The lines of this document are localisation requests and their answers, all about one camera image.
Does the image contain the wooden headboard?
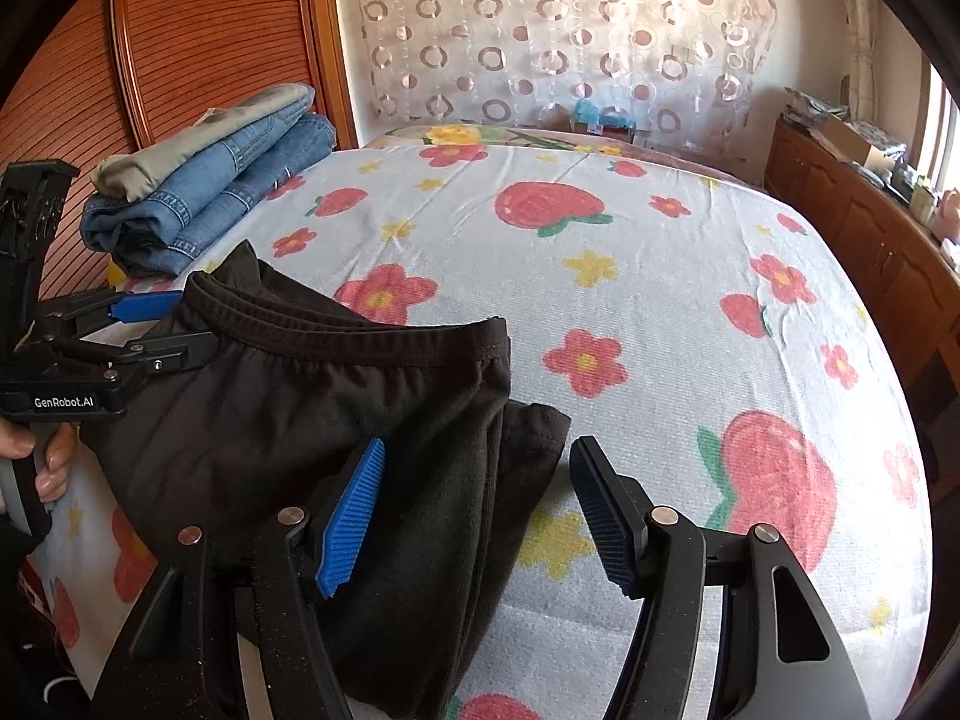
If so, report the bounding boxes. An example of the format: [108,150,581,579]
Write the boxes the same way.
[0,0,357,316]

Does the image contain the folded khaki pants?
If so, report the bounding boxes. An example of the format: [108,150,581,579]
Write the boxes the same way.
[91,82,314,203]

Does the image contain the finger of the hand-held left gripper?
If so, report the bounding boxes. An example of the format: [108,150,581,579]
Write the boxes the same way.
[30,289,185,347]
[22,330,219,385]

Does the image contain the cardboard box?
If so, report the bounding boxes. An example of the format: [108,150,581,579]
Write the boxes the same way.
[814,116,891,170]

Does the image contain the black pants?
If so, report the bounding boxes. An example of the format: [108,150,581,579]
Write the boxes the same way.
[86,240,569,706]

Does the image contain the blue plastic item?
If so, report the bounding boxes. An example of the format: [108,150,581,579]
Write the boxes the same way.
[574,97,635,134]

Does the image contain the patterned fabric pile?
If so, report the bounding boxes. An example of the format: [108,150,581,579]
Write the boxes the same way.
[784,85,854,122]

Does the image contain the long wooden cabinet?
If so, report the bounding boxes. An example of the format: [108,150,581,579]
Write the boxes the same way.
[765,116,960,421]

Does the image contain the white floral strawberry blanket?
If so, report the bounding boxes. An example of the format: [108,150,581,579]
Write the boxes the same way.
[30,139,931,720]

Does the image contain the wooden-framed window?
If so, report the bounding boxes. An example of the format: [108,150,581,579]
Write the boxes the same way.
[911,52,960,190]

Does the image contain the sheer circle-pattern curtain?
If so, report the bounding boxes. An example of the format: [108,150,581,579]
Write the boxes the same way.
[330,0,777,140]

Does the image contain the lace window curtain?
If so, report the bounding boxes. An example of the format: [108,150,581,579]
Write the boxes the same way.
[825,0,887,115]

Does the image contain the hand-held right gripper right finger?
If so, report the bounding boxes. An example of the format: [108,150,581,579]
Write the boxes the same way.
[570,435,875,720]

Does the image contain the person's left hand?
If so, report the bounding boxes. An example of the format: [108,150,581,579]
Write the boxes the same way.
[0,420,80,505]

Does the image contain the folded blue jeans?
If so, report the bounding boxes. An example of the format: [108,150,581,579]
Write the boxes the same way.
[81,111,337,276]

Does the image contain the floral pillow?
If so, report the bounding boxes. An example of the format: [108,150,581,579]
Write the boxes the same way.
[364,122,766,185]

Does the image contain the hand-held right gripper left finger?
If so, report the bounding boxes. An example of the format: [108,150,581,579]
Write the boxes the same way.
[94,436,387,720]

